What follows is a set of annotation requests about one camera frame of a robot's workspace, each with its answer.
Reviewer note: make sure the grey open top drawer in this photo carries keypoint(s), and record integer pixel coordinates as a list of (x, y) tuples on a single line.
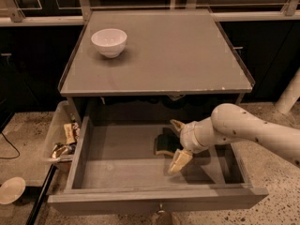
[(115, 171)]

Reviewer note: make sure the black floor rail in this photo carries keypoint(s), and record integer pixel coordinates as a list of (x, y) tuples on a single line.
[(41, 196)]

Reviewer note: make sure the white ceramic bowl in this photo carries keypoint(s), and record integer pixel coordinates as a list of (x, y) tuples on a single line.
[(110, 42)]

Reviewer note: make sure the grey cabinet with counter top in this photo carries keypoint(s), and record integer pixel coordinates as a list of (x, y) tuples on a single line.
[(168, 52)]

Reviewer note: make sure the metal drawer knob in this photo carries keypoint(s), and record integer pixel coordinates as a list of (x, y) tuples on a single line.
[(160, 209)]

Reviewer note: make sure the snack packets in bin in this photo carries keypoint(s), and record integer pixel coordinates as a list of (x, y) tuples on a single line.
[(72, 132)]

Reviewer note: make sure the white plate on floor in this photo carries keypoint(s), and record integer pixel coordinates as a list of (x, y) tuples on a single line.
[(12, 190)]

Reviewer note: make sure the metal railing frame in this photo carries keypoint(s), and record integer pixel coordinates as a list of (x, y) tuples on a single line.
[(73, 12)]

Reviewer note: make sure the green and yellow sponge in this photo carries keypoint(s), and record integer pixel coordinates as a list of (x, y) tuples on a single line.
[(167, 145)]

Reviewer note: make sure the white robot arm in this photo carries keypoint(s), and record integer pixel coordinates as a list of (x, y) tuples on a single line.
[(229, 123)]

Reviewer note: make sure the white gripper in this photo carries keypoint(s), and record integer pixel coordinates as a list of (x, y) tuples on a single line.
[(187, 138)]

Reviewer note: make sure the clear plastic storage bin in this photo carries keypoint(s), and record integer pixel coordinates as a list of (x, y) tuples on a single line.
[(56, 134)]

